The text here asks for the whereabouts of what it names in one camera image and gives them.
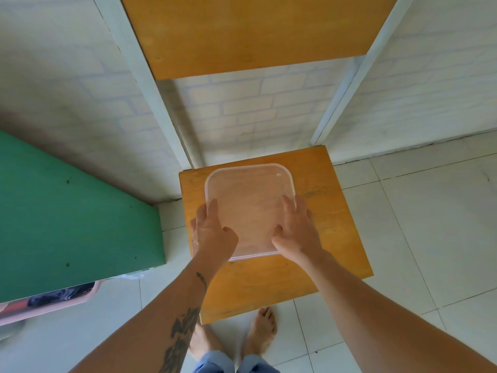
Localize person's left hand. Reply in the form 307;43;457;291
190;199;239;265

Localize person's right hand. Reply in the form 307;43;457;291
271;195;325;265

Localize clear square plastic container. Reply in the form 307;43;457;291
204;163;296;262

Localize person's left forearm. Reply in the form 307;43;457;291
69;255;230;373

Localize person's right forearm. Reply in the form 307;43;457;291
297;250;497;373

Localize person's right foot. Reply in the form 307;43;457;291
242;307;278;356

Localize person's foot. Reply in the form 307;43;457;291
242;307;278;356
189;321;223;361

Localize person's left foot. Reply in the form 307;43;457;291
189;321;223;361

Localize blue jeans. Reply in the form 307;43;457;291
193;350;281;373

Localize green table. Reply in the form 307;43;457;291
0;130;167;304

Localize dark patterned cloth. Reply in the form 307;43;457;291
26;283;96;308

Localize pink plastic basin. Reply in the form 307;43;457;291
0;280;104;327

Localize wooden chair white metal frame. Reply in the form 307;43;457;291
92;0;418;325

